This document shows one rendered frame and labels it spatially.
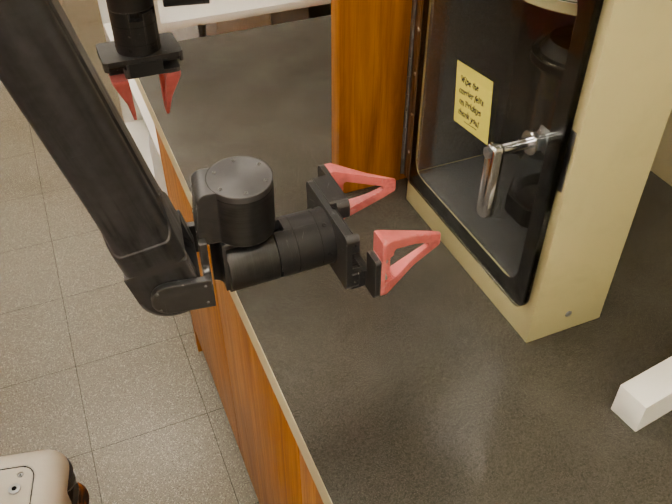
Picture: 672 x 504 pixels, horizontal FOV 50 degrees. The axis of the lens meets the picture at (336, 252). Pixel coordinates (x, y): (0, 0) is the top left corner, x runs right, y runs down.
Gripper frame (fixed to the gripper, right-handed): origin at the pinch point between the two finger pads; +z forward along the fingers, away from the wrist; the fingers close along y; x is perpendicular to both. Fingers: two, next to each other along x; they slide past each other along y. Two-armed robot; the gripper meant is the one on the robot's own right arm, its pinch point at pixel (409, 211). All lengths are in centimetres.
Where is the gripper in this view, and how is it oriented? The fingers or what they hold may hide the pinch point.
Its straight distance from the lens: 72.9
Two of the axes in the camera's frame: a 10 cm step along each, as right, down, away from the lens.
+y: -3.9, -6.0, 7.0
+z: 9.2, -2.6, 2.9
